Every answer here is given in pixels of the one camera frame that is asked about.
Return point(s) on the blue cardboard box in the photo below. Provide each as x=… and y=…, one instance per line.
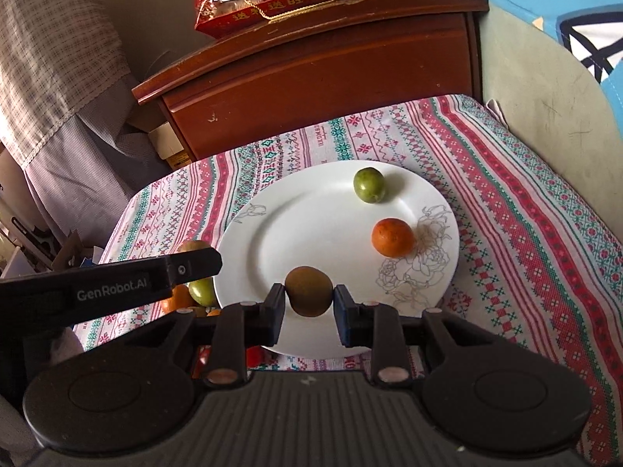
x=92, y=256

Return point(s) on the white floral plate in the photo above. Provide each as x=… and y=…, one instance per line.
x=301, y=224

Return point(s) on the orange mandarin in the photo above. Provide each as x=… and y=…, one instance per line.
x=393, y=237
x=214, y=313
x=177, y=300

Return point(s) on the brown wooden nightstand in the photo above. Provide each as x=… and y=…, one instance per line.
x=316, y=82

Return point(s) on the brown cardboard piece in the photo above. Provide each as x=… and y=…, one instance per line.
x=65, y=250

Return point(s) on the beige checked cloth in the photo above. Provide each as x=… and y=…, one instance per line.
x=48, y=58

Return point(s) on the patterned red green tablecloth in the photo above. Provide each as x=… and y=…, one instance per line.
x=486, y=194

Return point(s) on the red cherry tomato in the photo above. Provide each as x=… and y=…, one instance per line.
x=254, y=356
x=203, y=357

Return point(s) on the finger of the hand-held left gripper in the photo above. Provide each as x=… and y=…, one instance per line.
x=194, y=265

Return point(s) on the green plum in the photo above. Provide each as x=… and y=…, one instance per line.
x=370, y=184
x=202, y=292

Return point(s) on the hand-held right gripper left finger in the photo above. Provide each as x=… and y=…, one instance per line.
x=277, y=314

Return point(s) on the small cardboard box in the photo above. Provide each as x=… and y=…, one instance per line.
x=163, y=138

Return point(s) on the lavender cloth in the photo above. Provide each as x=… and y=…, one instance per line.
x=82, y=165

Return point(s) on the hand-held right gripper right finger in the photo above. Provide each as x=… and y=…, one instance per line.
x=343, y=314

